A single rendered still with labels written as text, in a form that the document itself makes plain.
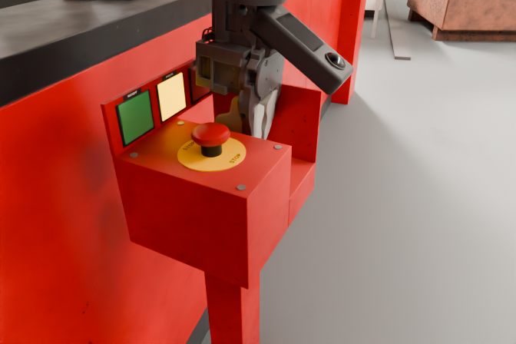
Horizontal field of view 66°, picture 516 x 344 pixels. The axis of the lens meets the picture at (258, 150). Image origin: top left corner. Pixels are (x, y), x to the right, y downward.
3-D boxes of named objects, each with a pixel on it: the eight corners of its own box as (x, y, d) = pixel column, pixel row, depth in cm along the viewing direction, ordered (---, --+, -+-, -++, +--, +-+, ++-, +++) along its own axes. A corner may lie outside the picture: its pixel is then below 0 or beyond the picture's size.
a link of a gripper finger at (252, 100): (251, 123, 50) (256, 57, 46) (264, 127, 50) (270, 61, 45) (233, 139, 47) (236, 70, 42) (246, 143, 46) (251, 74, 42)
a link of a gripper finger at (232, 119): (222, 146, 54) (223, 83, 49) (260, 159, 52) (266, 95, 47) (210, 157, 52) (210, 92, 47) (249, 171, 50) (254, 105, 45)
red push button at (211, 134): (218, 171, 40) (216, 140, 38) (185, 162, 42) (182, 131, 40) (237, 153, 43) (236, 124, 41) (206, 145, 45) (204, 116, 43)
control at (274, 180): (248, 290, 41) (246, 140, 32) (130, 242, 48) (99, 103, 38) (313, 188, 57) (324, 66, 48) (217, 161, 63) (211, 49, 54)
